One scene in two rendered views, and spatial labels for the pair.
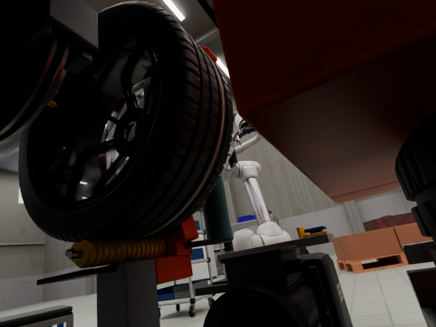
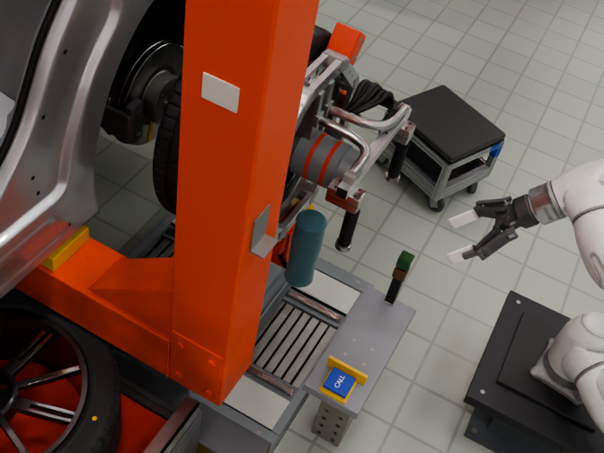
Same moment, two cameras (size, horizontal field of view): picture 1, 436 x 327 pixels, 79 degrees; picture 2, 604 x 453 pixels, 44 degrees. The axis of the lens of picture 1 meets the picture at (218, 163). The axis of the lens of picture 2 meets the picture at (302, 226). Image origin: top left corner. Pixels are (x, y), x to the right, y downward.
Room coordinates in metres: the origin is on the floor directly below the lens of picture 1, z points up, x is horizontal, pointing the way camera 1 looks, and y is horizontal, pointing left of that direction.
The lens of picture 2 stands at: (0.70, -1.44, 2.23)
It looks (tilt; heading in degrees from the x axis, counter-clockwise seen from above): 46 degrees down; 83
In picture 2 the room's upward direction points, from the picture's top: 13 degrees clockwise
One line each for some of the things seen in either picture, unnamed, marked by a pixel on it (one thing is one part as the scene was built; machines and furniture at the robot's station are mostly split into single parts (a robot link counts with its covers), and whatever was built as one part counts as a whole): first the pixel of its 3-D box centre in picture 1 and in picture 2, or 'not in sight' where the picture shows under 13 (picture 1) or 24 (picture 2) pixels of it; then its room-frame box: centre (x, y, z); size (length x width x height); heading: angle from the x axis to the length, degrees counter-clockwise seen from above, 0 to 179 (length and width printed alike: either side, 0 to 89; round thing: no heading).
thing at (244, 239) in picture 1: (245, 246); (587, 345); (1.78, -0.08, 0.48); 0.18 x 0.16 x 0.22; 105
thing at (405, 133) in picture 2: not in sight; (396, 128); (1.10, 0.26, 0.93); 0.09 x 0.05 x 0.05; 154
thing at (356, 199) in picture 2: not in sight; (345, 195); (0.95, -0.05, 0.93); 0.09 x 0.05 x 0.05; 154
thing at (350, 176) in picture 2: not in sight; (337, 136); (0.91, 0.05, 1.03); 0.19 x 0.18 x 0.11; 154
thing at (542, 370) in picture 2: not in sight; (570, 363); (1.79, -0.05, 0.34); 0.22 x 0.18 x 0.06; 56
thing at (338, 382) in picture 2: (315, 230); (339, 383); (1.02, -0.31, 0.47); 0.07 x 0.07 x 0.02; 64
